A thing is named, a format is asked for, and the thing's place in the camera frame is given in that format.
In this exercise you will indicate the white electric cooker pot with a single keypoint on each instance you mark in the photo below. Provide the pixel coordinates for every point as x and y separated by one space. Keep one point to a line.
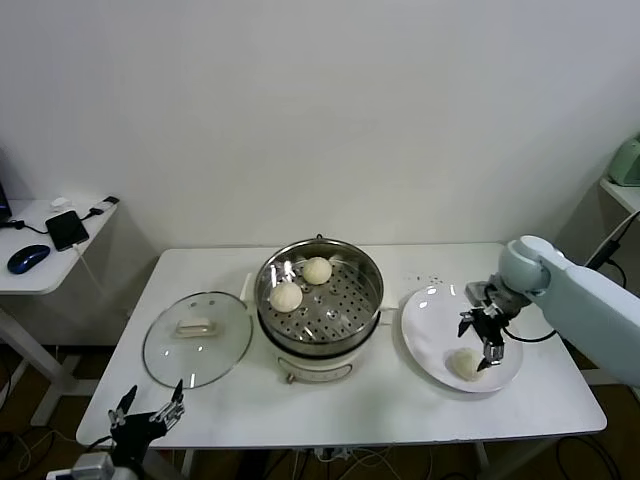
315 372

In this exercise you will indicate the glass pot lid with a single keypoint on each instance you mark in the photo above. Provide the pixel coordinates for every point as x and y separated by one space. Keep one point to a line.
200 360

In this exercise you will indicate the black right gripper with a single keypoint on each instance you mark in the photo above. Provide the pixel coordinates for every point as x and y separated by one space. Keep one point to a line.
490 325

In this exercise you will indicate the green appliance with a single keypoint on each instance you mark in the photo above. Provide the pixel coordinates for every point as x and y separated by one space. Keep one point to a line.
627 165

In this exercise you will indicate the white round plate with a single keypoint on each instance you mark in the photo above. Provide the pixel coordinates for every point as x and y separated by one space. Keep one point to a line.
430 340

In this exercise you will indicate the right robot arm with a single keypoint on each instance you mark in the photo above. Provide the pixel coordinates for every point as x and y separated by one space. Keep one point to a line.
590 300

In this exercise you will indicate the white steamed baozi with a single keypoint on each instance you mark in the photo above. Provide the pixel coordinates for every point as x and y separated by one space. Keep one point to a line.
462 365
286 298
316 271

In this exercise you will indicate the blue computer mouse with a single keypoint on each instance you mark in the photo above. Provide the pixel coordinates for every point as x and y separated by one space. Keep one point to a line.
28 257

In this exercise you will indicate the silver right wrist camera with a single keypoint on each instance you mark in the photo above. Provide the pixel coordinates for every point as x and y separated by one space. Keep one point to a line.
477 291

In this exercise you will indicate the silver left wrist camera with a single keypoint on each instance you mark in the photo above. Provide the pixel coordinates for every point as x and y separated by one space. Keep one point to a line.
94 466

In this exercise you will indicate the small white charger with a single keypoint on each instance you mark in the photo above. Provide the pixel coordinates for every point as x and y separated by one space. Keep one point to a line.
59 203

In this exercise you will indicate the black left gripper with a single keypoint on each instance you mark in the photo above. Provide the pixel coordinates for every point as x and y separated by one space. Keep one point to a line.
135 432

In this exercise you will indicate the dark laptop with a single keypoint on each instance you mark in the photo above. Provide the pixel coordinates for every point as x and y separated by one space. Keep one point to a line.
4 200

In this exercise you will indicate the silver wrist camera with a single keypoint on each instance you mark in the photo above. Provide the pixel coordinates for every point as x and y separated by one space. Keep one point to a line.
94 466
477 291

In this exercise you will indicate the white shelf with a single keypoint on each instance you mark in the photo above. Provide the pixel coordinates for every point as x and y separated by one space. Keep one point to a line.
622 192

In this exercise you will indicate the black smartphone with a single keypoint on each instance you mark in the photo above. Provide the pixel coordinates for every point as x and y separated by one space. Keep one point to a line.
68 230

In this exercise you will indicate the white side desk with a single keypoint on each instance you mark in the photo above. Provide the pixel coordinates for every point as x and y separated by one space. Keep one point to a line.
35 282

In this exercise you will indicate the stainless steel steamer basket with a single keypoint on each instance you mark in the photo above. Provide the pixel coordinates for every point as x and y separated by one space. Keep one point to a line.
345 320

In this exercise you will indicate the black adapter dongle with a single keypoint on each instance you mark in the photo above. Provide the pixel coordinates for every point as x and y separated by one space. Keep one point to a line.
105 206

